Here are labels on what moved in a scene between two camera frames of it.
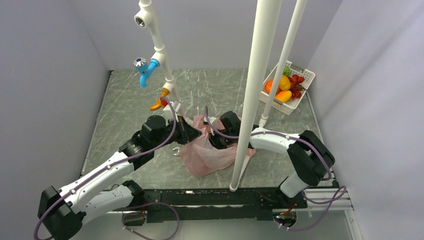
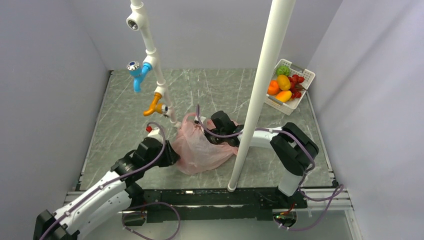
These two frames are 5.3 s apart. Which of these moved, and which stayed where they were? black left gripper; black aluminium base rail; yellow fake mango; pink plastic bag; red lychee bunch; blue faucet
Moved: blue faucet; pink plastic bag; black left gripper
Stayed: black aluminium base rail; yellow fake mango; red lychee bunch
